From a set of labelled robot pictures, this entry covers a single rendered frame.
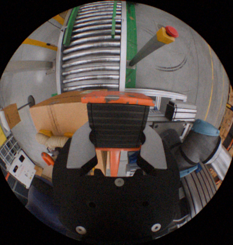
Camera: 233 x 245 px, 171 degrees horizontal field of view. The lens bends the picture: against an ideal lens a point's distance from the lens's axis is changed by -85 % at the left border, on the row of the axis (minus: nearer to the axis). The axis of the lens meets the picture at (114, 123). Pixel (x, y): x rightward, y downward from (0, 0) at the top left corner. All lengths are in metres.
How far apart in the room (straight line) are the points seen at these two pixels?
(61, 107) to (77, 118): 0.08
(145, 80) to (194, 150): 1.27
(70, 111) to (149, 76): 1.32
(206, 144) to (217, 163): 0.09
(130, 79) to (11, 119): 2.36
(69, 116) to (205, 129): 0.45
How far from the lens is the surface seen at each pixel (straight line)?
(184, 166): 0.34
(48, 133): 0.42
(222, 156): 0.34
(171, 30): 0.46
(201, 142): 0.29
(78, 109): 0.28
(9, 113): 1.98
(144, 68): 1.42
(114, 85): 0.76
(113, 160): 0.18
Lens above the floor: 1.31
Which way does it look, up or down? 60 degrees down
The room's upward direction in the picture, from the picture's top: 180 degrees counter-clockwise
